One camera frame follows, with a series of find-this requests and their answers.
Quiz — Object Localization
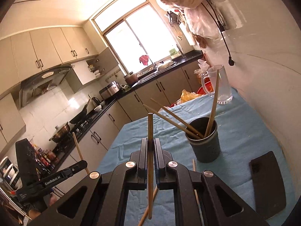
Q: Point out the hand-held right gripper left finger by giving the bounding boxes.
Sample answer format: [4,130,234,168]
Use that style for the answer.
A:
[28,138,148,226]

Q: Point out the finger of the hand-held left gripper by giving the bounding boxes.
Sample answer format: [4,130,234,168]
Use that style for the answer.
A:
[61,160,88,179]

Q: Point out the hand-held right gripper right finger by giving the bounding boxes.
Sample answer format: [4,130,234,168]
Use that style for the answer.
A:
[153,138,271,226]

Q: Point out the tan bamboo chopstick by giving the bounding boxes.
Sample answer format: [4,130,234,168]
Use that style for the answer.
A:
[72,132,89,175]
[192,159,201,206]
[150,98,204,138]
[142,104,200,140]
[147,112,154,219]
[204,69,220,138]
[138,186,158,226]

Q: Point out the dark grey utensil holder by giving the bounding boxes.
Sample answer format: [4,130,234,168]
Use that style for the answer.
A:
[185,117,219,163]

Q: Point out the white dish rack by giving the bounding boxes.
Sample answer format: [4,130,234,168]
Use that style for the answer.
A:
[0,156,22,195]

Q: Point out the group of sauce bottles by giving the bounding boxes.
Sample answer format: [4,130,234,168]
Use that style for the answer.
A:
[33,145,59,169]

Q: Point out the steel pan with lid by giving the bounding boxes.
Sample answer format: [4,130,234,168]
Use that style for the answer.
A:
[49,122,71,143]

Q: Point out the gas stove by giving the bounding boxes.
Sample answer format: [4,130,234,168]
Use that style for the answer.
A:
[68,116,97,139]

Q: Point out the black wok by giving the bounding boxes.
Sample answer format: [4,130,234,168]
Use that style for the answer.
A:
[69,98,92,125]

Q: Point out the beige lower kitchen cabinets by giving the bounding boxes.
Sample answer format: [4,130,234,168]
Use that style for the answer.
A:
[53,61,207,196]

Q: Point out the beige kitchen cabinets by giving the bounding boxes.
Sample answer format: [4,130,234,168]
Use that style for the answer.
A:
[0,25,99,132]
[53,61,207,196]

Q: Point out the black kitchen countertop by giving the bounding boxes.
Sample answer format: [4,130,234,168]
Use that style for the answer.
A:
[50,50,204,167]

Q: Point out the yellow plastic bag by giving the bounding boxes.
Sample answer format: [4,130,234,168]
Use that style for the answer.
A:
[180,89,203,104]

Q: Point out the silver rice cooker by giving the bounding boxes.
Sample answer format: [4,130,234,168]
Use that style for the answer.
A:
[99,81,122,100]

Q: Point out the brown clay pot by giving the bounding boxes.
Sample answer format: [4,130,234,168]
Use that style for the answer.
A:
[124,73,139,87]

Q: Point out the blue tablecloth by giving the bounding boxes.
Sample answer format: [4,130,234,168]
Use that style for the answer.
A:
[94,87,292,226]

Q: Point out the red plastic basin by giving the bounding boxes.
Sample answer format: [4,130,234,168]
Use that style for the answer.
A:
[196,79,214,95]

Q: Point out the steel range hood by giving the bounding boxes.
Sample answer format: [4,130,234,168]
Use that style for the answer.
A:
[18,65,75,109]

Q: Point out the steel kitchen sink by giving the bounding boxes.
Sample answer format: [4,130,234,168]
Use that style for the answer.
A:
[154,60,177,73]

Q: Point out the clear glass pitcher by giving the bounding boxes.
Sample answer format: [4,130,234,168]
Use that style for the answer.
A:
[200,65,234,105]

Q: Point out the red cloth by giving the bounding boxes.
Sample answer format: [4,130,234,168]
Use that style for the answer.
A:
[138,54,150,66]

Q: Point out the white plastic bag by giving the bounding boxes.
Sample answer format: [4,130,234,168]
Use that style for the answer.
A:
[194,59,210,76]

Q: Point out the open shelf with bowls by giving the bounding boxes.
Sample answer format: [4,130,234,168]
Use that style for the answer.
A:
[86,57,106,79]

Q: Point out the black flat phone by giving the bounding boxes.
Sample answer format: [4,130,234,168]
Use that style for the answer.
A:
[249,151,287,221]

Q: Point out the beige upper kitchen cabinets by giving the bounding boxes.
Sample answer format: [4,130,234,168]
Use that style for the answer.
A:
[0,25,99,132]

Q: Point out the hanging light cutting board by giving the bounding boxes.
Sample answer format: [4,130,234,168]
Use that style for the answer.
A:
[187,31,197,47]

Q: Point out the kitchen window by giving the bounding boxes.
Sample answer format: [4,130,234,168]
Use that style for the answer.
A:
[92,0,187,76]

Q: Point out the translucent hanging plastic bag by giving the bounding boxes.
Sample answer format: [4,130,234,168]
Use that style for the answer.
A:
[183,4,221,41]

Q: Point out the wall utensil rack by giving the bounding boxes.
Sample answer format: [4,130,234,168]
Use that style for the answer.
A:
[164,10,187,27]

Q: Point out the black hanging cable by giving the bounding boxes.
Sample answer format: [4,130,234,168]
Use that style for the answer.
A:
[202,0,236,66]

